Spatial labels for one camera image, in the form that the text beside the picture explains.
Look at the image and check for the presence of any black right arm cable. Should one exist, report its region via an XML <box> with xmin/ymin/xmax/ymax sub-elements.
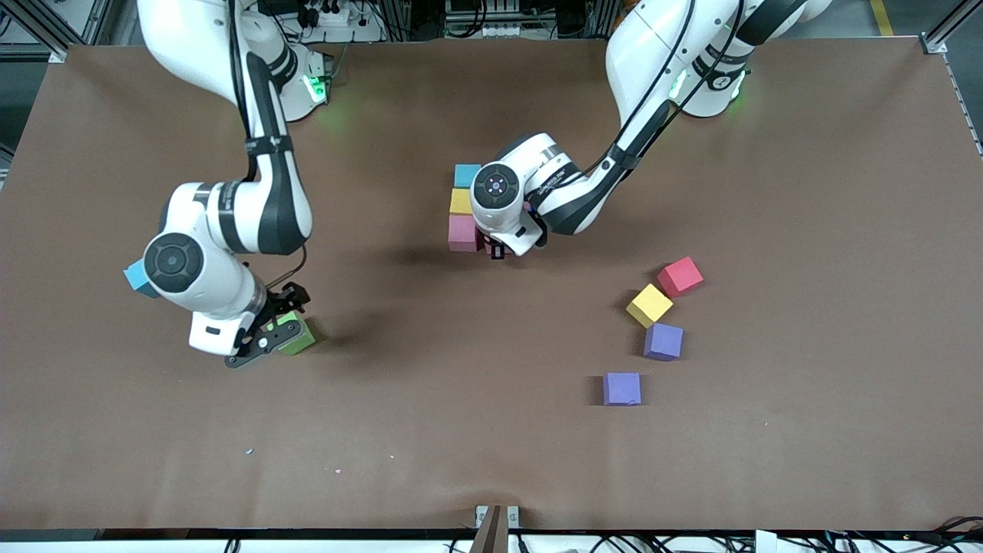
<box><xmin>265</xmin><ymin>244</ymin><xmax>308</xmax><ymax>291</ymax></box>

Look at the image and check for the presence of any aluminium frame post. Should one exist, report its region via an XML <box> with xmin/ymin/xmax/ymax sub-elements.
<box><xmin>924</xmin><ymin>0</ymin><xmax>983</xmax><ymax>55</ymax></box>
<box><xmin>0</xmin><ymin>0</ymin><xmax>70</xmax><ymax>64</ymax></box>

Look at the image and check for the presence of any white power strip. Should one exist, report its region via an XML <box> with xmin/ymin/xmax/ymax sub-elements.
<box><xmin>296</xmin><ymin>0</ymin><xmax>362</xmax><ymax>28</ymax></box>

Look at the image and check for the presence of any green foam cube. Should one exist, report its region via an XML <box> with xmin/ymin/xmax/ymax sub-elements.
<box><xmin>273</xmin><ymin>310</ymin><xmax>316</xmax><ymax>356</ymax></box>

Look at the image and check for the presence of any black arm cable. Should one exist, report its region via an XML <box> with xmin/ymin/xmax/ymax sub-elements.
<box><xmin>591</xmin><ymin>0</ymin><xmax>742</xmax><ymax>177</ymax></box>
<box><xmin>265</xmin><ymin>244</ymin><xmax>308</xmax><ymax>291</ymax></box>

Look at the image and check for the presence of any metal camera stand bracket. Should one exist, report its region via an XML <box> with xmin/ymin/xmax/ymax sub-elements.
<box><xmin>475</xmin><ymin>505</ymin><xmax>521</xmax><ymax>553</ymax></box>

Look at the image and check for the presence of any aluminium table edge rail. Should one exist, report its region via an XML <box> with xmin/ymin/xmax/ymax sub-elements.
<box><xmin>952</xmin><ymin>73</ymin><xmax>983</xmax><ymax>158</ymax></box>

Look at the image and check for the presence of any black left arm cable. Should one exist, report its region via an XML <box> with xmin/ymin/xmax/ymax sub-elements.
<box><xmin>591</xmin><ymin>0</ymin><xmax>742</xmax><ymax>177</ymax></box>

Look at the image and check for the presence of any red foam cube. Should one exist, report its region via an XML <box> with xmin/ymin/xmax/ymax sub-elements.
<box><xmin>657</xmin><ymin>257</ymin><xmax>704</xmax><ymax>299</ymax></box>

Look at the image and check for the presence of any white socket strip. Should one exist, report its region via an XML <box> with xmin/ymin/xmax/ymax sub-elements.
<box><xmin>445</xmin><ymin>0</ymin><xmax>538</xmax><ymax>39</ymax></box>

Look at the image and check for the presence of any purple foam cube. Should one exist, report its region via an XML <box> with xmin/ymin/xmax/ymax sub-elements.
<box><xmin>603</xmin><ymin>373</ymin><xmax>642</xmax><ymax>406</ymax></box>
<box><xmin>644</xmin><ymin>322</ymin><xmax>684</xmax><ymax>362</ymax></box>

